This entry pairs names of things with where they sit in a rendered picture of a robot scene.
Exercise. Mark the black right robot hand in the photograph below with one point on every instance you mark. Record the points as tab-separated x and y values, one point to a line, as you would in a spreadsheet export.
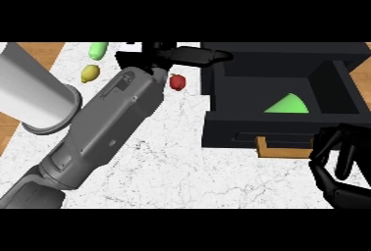
344	192

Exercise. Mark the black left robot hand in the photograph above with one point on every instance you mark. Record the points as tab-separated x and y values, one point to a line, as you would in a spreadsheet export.
192	55

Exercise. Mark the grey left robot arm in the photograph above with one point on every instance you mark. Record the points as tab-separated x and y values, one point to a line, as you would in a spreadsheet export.
111	117

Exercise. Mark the black open drawer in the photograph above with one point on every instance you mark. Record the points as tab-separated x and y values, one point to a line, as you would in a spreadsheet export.
241	94

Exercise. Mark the black drawer front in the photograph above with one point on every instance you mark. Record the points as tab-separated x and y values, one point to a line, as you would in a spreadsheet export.
226	130

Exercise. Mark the red bell pepper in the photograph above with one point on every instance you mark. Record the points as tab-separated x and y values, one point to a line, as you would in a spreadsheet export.
177	82

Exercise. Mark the green cucumber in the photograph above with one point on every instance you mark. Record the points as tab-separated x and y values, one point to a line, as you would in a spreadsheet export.
97	51

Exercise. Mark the black cabinet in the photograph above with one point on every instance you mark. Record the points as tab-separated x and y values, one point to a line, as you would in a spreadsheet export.
290	51

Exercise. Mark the yellow lemon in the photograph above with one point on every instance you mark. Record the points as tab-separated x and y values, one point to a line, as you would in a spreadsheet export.
89	73

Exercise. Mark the green wedge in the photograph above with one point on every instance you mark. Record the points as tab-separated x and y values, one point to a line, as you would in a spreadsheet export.
288	106

